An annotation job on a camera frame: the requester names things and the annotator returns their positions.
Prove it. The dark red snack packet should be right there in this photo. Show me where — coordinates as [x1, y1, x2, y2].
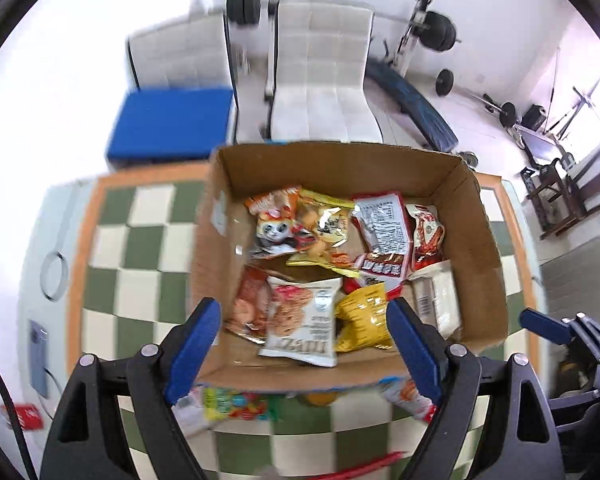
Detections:
[405, 203, 446, 273]

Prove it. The white chair with black trim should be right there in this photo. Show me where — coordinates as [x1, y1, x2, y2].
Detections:
[125, 10, 238, 96]

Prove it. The red packet with white label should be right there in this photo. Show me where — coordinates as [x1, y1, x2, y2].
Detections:
[352, 191, 412, 266]

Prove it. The grey exercise machine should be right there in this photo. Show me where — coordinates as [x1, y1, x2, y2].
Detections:
[512, 125, 566, 161]

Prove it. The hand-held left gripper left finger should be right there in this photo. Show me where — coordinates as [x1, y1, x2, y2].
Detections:
[39, 297, 223, 480]

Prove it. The small red packet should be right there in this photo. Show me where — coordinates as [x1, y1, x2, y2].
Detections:
[0, 402, 46, 431]

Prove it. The black barbell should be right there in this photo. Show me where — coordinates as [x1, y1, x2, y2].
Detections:
[225, 0, 463, 53]

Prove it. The red sausage stick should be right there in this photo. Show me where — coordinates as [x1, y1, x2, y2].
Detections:
[325, 451, 411, 480]

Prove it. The silver white snack packet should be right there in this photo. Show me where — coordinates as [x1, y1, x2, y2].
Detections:
[409, 260, 463, 338]

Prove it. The yellow snack packet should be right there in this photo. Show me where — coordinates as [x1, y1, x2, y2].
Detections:
[334, 282, 396, 353]

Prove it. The red hawthorn snack packet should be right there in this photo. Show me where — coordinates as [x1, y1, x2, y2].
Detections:
[342, 252, 411, 293]

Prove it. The small white snack packet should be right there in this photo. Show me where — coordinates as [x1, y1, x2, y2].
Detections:
[172, 385, 213, 436]

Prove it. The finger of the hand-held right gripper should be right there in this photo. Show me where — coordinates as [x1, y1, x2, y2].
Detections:
[519, 307, 600, 368]
[547, 370, 600, 428]

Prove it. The blue grey phone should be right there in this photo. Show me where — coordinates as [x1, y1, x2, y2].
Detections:
[27, 319, 51, 398]

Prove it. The black folding stand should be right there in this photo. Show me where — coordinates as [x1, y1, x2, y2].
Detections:
[545, 85, 600, 136]

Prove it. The white cookie packet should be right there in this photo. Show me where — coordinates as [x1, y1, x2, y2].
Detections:
[257, 277, 343, 368]

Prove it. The orange panda snack packet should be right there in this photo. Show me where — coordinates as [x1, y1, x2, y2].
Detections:
[245, 186, 303, 261]

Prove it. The brown egg snack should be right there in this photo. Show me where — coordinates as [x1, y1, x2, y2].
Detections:
[300, 390, 341, 408]

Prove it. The cardboard box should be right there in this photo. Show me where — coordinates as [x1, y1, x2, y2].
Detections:
[187, 142, 510, 393]

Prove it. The black speaker box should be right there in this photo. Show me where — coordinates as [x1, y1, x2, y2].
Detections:
[522, 105, 548, 131]

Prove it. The black cable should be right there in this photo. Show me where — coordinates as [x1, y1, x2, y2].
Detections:
[0, 335, 38, 480]

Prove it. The white red snack packet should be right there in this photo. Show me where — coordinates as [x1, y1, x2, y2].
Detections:
[380, 377, 438, 423]

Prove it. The black blue sit-up bench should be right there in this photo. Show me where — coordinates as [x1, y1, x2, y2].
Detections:
[367, 57, 458, 153]

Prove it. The brown wooden chair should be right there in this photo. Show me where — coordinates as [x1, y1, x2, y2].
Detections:
[520, 147, 600, 241]

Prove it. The white padded chair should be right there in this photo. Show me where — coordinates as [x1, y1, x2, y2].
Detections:
[265, 0, 383, 143]

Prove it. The red shiny snack packet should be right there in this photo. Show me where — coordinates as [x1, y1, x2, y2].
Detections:
[224, 266, 273, 343]

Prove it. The thin barbell with small plates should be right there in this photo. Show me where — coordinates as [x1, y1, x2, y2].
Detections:
[435, 69, 518, 128]

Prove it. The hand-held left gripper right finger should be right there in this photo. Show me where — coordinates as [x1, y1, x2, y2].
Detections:
[386, 298, 567, 480]

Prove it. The green candy packet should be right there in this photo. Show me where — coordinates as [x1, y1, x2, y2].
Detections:
[202, 385, 281, 423]

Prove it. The yellow biscuit packet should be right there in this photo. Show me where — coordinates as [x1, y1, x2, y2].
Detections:
[286, 187, 356, 268]

